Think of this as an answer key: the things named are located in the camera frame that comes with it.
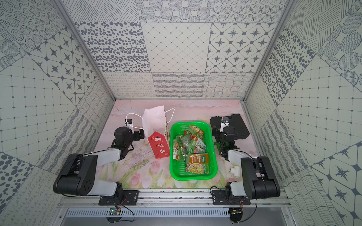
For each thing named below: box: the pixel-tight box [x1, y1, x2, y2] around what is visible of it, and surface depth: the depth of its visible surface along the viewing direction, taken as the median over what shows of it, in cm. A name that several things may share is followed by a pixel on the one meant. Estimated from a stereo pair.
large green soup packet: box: [185, 153, 210, 175], surface depth 82 cm
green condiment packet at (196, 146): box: [187, 137, 207, 154], surface depth 87 cm
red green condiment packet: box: [188, 125, 205, 139], surface depth 94 cm
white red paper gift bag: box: [124, 105, 176, 160], surface depth 83 cm
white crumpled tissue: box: [229, 165, 241, 178], surface depth 83 cm
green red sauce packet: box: [172, 135, 183, 162], surface depth 84 cm
